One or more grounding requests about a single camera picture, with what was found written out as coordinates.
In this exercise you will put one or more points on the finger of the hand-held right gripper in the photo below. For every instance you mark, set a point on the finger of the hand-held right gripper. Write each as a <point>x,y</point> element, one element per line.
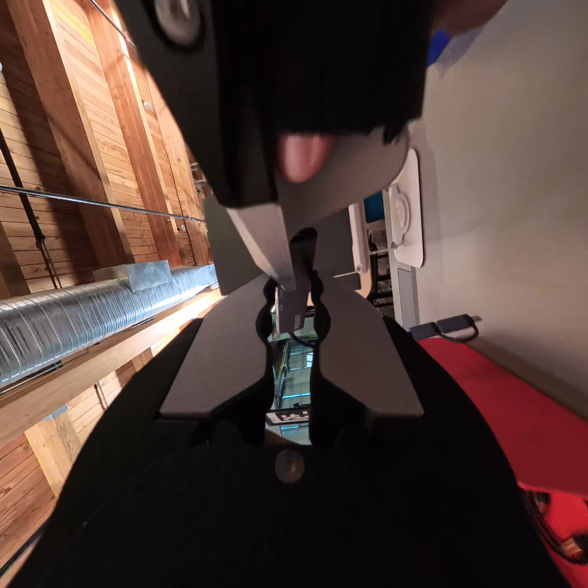
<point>266,239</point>
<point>358,179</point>

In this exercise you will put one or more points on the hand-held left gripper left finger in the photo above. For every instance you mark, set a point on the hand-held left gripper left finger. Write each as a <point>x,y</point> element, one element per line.
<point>216,367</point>

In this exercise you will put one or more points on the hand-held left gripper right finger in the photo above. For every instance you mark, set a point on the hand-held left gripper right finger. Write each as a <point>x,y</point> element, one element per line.
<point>367,367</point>

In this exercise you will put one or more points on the grey USB hub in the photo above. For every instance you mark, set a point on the grey USB hub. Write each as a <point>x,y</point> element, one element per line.
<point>294,303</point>

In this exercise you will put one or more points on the grey desk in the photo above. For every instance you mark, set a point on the grey desk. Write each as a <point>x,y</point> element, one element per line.
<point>505,183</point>

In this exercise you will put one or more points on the person's right hand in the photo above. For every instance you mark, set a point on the person's right hand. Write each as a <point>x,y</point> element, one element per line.
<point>303,156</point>

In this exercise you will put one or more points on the teal crate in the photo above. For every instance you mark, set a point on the teal crate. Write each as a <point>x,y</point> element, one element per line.
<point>374,209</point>

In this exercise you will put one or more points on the white bar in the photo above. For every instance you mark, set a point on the white bar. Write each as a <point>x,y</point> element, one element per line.
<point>357,239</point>

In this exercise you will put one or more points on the white stand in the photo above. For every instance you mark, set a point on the white stand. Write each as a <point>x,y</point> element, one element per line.
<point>411,239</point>

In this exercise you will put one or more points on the black framed marker sign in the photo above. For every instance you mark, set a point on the black framed marker sign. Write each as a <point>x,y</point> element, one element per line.
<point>289,417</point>

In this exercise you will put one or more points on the metal ceiling pipe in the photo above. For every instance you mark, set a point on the metal ceiling pipe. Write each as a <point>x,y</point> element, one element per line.
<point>92,200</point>

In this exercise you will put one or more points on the red plastic bin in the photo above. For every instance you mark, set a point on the red plastic bin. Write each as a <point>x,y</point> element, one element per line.
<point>505,413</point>

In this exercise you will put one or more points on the black ceiling pipe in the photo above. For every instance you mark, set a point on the black ceiling pipe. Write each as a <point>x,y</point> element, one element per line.
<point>23,202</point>

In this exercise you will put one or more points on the silver ventilation duct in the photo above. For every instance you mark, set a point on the silver ventilation duct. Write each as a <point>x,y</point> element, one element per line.
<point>69,321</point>

